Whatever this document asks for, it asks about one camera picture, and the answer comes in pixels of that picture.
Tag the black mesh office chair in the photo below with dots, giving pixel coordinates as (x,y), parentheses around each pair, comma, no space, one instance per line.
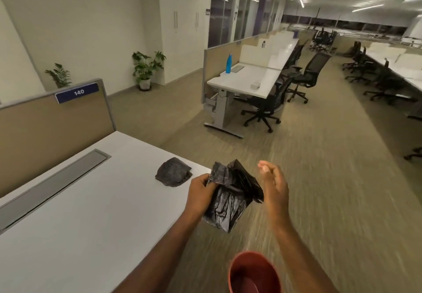
(311,72)

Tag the row of black office chairs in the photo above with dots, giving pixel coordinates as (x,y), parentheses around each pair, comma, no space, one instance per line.
(379,78)

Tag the small potted plant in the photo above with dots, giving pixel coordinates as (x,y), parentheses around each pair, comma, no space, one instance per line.
(60,75)

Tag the person's left hand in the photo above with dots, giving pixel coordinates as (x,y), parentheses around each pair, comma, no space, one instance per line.
(197,197)

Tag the person's left fingers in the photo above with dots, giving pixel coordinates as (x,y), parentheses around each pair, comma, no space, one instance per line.
(207,180)

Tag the small white box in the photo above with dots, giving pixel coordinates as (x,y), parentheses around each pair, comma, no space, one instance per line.
(255,85)

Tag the large plant in white pot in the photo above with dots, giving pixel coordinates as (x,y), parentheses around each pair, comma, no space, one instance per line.
(145,67)

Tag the long white office desk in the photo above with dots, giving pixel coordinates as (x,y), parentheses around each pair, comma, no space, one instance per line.
(247,78)

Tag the person's right hand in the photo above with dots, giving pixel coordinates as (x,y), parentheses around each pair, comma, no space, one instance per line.
(277,194)

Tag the person's right fingers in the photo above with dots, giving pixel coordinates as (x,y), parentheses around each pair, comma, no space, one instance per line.
(265,166)

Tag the folded black garbage bag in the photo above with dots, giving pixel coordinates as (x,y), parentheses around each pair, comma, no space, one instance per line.
(173,172)

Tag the person's left forearm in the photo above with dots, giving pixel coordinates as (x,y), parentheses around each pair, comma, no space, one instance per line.
(164,253)

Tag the person's right forearm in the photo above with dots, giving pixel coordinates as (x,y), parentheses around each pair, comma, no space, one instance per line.
(300,259)

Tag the black plastic garbage bag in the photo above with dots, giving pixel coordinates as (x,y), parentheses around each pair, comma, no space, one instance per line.
(230,200)

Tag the glass office door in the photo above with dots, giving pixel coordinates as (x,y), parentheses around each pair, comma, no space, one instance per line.
(221,9)

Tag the beige partition with grey frame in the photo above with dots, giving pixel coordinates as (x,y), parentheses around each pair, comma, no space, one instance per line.
(217,58)

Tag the cluster of black office chairs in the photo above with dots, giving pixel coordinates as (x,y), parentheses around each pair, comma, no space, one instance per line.
(323,40)

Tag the blue water bottle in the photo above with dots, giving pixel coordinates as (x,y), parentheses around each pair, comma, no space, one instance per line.
(228,63)

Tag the blue number sign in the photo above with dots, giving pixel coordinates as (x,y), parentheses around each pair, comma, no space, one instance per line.
(77,92)

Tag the white wall cabinet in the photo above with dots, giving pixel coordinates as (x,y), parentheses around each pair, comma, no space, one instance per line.
(184,25)

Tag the red waste bin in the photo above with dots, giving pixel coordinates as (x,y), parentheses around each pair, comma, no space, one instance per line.
(254,273)

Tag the beige desk partition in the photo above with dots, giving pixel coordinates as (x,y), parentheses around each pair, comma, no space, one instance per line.
(49,131)

